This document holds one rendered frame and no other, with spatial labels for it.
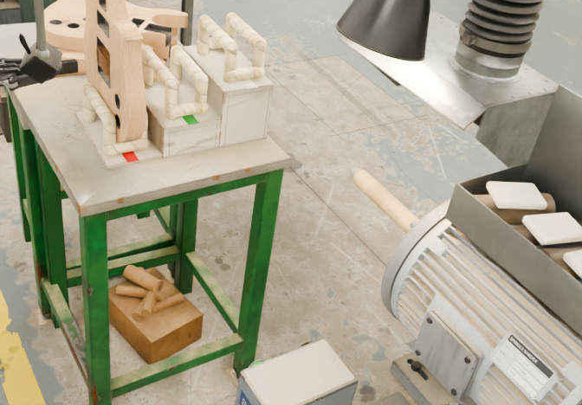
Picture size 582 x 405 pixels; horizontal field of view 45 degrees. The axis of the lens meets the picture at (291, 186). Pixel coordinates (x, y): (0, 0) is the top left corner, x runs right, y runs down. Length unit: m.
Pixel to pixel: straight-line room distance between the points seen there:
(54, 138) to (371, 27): 1.13
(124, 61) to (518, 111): 0.93
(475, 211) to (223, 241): 2.12
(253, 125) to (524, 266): 1.11
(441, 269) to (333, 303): 1.82
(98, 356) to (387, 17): 1.38
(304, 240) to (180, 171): 1.37
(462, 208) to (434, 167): 2.78
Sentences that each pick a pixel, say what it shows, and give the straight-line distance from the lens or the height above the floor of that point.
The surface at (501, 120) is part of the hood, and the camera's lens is 1.05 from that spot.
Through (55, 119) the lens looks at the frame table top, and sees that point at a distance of 2.00.
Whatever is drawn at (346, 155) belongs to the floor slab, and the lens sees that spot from 3.69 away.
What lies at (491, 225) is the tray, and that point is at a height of 1.42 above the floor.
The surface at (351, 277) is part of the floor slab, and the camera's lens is 2.95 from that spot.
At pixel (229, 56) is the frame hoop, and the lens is 1.81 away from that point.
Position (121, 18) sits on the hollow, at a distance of 1.70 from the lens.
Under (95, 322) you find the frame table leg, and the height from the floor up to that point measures 0.53.
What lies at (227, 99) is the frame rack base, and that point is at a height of 1.08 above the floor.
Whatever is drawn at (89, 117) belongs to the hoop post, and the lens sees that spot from 1.95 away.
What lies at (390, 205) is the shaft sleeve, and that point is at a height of 1.26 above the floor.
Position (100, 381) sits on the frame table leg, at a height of 0.28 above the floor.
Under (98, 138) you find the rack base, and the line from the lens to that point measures 1.89.
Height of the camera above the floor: 1.96
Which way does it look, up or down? 36 degrees down
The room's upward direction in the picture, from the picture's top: 9 degrees clockwise
